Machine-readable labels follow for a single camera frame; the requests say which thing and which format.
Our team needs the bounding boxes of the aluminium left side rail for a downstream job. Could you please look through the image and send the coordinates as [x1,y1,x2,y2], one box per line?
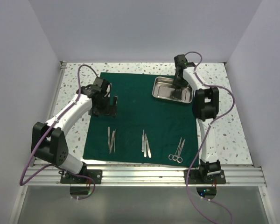
[34,61,67,164]

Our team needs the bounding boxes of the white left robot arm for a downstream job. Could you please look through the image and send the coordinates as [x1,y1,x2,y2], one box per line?
[32,77,118,183]

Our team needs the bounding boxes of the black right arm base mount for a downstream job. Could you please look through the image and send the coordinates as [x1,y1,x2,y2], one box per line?
[183,165,226,184]

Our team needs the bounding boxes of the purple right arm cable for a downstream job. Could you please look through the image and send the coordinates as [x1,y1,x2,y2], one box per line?
[184,51,236,224]

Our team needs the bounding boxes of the dark green surgical cloth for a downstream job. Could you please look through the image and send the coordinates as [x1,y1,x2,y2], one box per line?
[83,73,199,167]

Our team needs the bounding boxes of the steel tweezers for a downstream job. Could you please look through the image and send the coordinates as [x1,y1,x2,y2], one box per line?
[146,136,152,158]
[144,134,147,157]
[141,130,145,152]

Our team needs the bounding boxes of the aluminium table edge rail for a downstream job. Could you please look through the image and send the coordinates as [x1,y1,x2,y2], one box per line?
[20,163,268,187]

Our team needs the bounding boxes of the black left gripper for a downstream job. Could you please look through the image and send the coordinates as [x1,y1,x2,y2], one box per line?
[89,94,117,118]

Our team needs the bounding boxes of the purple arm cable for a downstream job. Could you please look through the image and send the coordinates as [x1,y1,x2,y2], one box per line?
[19,64,102,200]
[184,51,236,224]

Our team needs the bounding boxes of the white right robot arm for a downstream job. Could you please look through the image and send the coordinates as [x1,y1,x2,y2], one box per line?
[173,55,221,183]

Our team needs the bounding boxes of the steel surgical forceps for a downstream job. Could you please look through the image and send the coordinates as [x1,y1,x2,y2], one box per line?
[175,139,185,163]

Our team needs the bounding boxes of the stainless steel instrument tray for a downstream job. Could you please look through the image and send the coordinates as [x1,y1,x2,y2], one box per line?
[152,77,193,104]

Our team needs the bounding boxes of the steel ring-handled hemostat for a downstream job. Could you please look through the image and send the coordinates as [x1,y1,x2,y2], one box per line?
[168,138,182,161]

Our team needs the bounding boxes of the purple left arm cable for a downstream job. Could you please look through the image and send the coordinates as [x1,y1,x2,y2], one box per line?
[19,64,102,200]

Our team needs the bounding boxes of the thin pointed steel forceps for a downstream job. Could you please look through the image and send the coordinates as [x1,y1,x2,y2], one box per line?
[109,130,116,154]

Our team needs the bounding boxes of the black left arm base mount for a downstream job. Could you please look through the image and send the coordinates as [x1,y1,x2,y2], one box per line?
[58,164,103,184]

